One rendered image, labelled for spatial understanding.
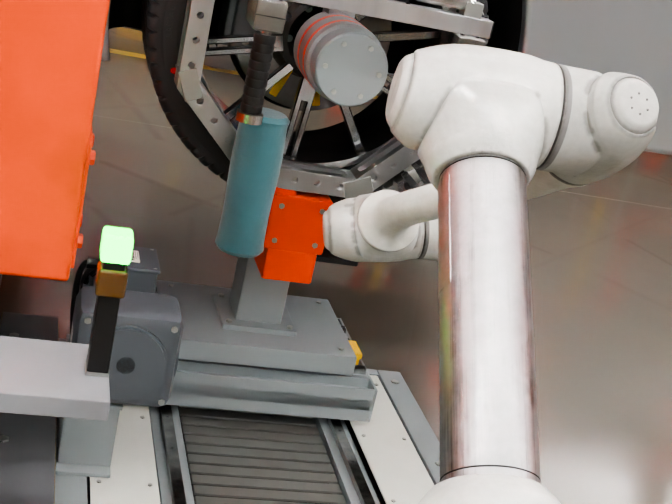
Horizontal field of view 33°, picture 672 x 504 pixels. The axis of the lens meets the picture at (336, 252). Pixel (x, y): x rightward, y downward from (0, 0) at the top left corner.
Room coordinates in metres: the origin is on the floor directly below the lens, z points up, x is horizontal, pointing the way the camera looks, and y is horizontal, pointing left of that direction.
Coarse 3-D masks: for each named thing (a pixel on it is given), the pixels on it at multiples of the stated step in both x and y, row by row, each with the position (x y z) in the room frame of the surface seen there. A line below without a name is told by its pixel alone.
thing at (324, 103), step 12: (372, 24) 2.28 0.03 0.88; (384, 24) 2.29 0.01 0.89; (288, 36) 2.19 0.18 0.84; (384, 48) 2.29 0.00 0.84; (240, 60) 2.21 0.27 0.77; (276, 60) 2.23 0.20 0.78; (288, 84) 2.24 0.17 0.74; (276, 96) 2.24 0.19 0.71; (288, 96) 2.24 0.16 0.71; (300, 108) 2.25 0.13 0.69; (312, 108) 2.26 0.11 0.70; (324, 108) 2.27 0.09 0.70
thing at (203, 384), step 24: (192, 360) 2.09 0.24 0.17; (360, 360) 2.28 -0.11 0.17; (192, 384) 2.04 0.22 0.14; (216, 384) 2.05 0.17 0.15; (240, 384) 2.07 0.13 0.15; (264, 384) 2.08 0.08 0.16; (288, 384) 2.09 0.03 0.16; (312, 384) 2.11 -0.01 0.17; (336, 384) 2.18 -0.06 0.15; (360, 384) 2.19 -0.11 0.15; (216, 408) 2.05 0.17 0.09; (240, 408) 2.07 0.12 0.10; (264, 408) 2.08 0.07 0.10; (288, 408) 2.10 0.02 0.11; (312, 408) 2.11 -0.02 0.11; (336, 408) 2.13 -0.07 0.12; (360, 408) 2.14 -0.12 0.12
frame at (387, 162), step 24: (192, 0) 1.98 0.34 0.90; (192, 24) 1.98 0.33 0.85; (192, 48) 1.99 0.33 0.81; (192, 72) 1.98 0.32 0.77; (192, 96) 1.99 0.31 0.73; (216, 120) 2.05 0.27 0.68; (288, 168) 2.05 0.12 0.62; (312, 168) 2.10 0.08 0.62; (336, 168) 2.13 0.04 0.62; (360, 168) 2.13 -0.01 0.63; (384, 168) 2.10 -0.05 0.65; (312, 192) 2.06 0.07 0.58; (336, 192) 2.08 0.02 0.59; (360, 192) 2.09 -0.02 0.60
